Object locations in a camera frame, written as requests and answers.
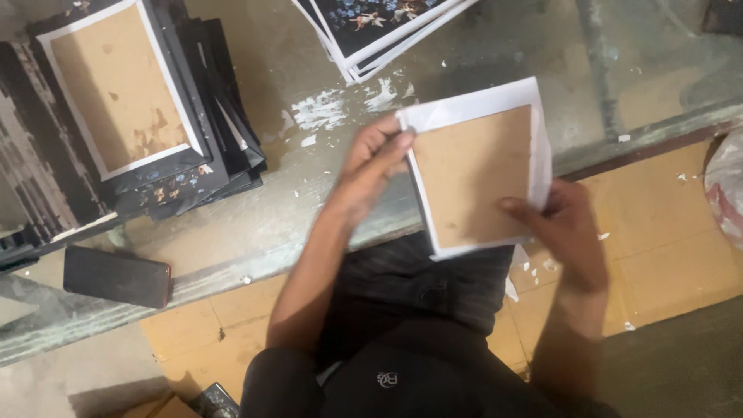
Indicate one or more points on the person's right hand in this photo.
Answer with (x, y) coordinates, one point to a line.
(566, 232)

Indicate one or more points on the person's left hand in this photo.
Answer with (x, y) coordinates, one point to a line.
(365, 168)

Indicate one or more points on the person's left fingers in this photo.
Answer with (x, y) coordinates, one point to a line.
(388, 139)

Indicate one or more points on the cardboard panel with white paper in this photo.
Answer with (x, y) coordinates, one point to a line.
(473, 174)

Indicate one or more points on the stack of floral printed sheets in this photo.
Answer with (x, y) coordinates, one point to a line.
(377, 29)

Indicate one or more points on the person's black clothing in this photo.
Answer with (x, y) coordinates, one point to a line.
(406, 342)

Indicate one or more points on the black smartphone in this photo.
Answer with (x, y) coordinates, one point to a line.
(117, 276)

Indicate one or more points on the white plastic bag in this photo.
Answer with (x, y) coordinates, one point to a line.
(725, 186)

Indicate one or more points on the stack of dark flat boards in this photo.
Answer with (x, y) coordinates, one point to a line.
(35, 168)

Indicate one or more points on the dark object at corner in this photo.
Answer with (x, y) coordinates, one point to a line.
(722, 16)

